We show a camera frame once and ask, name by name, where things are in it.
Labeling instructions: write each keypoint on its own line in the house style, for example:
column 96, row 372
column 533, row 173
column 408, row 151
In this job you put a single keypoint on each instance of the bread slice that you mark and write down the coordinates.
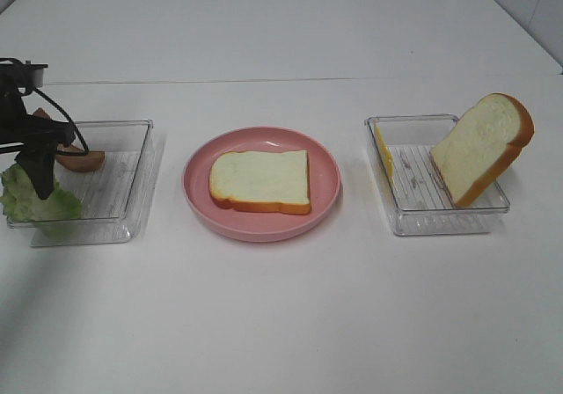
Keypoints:
column 259, row 181
column 486, row 140

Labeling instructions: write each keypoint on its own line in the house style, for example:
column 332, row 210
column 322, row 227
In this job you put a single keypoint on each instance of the green lettuce leaf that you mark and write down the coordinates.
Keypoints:
column 22, row 204

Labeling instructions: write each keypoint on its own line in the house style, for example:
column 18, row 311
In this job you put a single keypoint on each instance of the pink round plate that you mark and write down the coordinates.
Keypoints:
column 324, row 182

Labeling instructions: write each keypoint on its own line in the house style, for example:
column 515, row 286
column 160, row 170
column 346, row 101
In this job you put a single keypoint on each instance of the clear right plastic tray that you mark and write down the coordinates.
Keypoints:
column 419, row 204

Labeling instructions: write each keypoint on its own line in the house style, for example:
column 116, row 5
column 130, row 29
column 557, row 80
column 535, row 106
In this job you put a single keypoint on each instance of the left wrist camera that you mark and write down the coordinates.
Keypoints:
column 24, row 74

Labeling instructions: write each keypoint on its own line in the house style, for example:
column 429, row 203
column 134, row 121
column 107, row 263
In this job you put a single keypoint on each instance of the clear plastic tray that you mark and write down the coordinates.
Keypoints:
column 419, row 204
column 116, row 198

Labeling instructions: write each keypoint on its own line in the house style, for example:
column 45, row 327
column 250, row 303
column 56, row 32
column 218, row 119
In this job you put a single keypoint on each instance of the clear left plastic tray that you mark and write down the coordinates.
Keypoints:
column 116, row 198

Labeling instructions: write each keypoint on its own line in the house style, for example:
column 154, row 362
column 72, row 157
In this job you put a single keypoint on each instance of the yellow cheese slice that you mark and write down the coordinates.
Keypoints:
column 385, row 155

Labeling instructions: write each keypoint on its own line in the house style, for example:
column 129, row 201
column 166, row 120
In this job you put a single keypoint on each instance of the brown bacon strip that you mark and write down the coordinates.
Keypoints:
column 93, row 161

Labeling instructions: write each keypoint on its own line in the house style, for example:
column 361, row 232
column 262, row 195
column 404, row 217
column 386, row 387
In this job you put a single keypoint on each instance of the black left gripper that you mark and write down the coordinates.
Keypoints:
column 38, row 138

